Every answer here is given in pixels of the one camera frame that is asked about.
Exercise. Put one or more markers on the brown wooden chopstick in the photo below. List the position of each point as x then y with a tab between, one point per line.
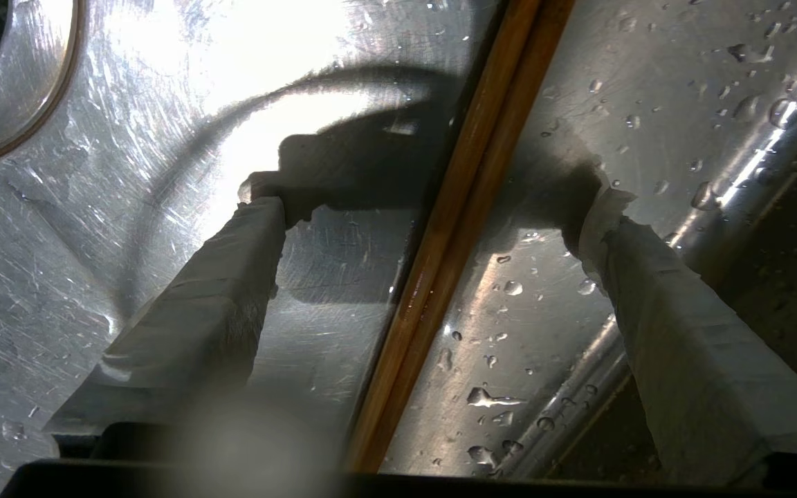
481	207
468	173

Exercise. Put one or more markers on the stainless steel sink basin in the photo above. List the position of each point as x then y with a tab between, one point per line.
163	104

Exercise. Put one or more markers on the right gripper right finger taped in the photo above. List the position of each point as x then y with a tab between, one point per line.
689	346

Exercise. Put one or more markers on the round metal drain strainer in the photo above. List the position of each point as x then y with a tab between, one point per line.
4	83

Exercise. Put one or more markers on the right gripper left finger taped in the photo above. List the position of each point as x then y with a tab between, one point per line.
198	318

